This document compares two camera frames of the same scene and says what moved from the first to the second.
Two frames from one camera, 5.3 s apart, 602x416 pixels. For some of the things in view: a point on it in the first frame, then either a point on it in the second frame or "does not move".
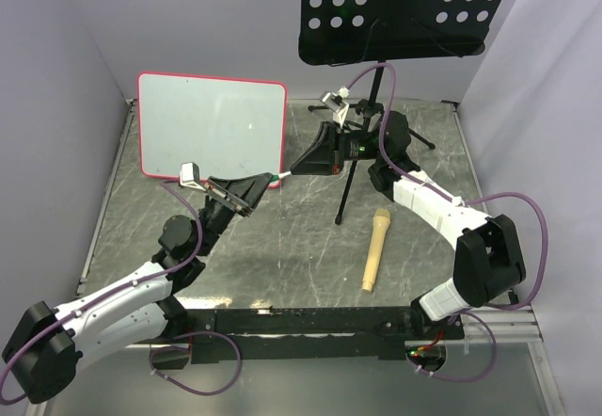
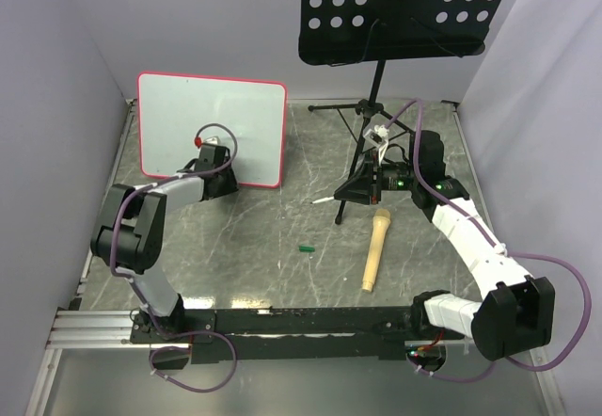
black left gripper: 245,193 -> 230,185
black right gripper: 319,160 -> 358,189
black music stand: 368,13 does not move
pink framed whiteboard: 227,127 does not move
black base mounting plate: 250,334 does not move
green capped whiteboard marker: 280,176 -> 323,200
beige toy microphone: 380,220 does not move
